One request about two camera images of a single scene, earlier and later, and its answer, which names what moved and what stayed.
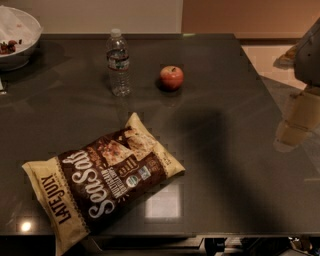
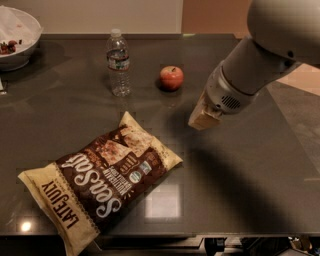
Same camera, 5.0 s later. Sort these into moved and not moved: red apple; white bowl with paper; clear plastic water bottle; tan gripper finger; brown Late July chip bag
Moved: brown Late July chip bag; tan gripper finger
Not moved: clear plastic water bottle; red apple; white bowl with paper
